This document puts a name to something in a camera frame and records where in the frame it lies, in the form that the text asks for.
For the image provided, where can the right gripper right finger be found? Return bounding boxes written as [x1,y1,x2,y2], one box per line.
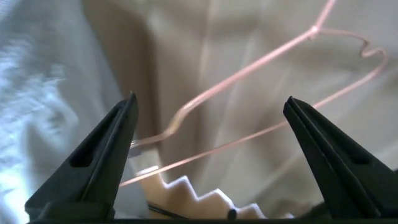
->
[282,96,398,219]

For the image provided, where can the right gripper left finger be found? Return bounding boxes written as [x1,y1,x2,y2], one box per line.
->
[24,92,140,219]

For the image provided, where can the pale grey shorts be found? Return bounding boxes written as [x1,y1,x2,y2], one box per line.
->
[0,0,150,220]

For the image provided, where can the pink clothes hanger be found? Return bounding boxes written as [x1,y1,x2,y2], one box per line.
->
[119,0,389,188]

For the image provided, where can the beige curtain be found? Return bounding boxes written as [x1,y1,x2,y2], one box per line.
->
[80,0,398,219]

